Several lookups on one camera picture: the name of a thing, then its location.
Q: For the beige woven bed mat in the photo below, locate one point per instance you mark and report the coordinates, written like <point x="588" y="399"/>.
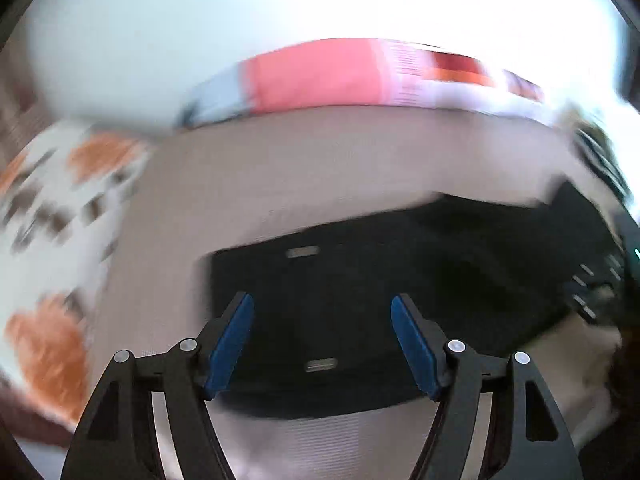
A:
<point x="238" y="182"/>

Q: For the pink checked bolster pillow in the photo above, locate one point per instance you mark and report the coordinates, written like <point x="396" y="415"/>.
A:
<point x="362" y="72"/>

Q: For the black denim pants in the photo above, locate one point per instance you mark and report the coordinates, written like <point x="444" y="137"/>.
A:
<point x="331" y="335"/>

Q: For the dark striped folded garment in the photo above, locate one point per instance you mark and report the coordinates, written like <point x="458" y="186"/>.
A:
<point x="595" y="150"/>

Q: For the floral orange rose pillow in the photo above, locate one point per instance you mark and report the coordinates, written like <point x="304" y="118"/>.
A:
<point x="63" y="199"/>

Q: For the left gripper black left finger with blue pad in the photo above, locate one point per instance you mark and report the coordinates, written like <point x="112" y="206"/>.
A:
<point x="116" y="436"/>

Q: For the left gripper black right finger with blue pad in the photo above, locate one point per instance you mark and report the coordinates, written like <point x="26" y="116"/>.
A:
<point x="527" y="437"/>

